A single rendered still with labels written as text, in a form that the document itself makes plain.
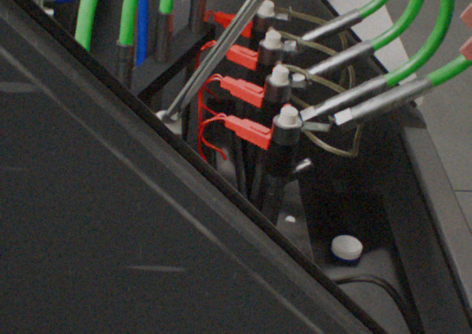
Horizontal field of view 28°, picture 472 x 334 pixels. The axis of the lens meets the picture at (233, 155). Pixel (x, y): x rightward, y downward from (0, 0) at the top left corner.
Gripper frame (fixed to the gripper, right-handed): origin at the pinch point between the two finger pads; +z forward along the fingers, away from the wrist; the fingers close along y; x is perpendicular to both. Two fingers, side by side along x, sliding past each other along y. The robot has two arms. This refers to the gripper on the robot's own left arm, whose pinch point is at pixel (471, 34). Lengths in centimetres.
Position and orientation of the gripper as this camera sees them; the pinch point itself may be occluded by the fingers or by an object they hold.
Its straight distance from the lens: 91.5
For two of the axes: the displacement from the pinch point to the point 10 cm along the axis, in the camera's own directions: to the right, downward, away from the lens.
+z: -7.4, 3.7, 5.6
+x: 6.5, 6.2, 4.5
